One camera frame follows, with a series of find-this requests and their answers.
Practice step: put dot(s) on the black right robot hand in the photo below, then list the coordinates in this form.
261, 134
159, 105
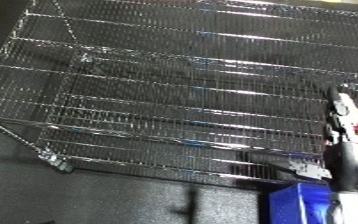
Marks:
347, 160

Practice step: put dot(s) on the pale right robot forearm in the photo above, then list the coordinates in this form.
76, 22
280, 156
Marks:
354, 208

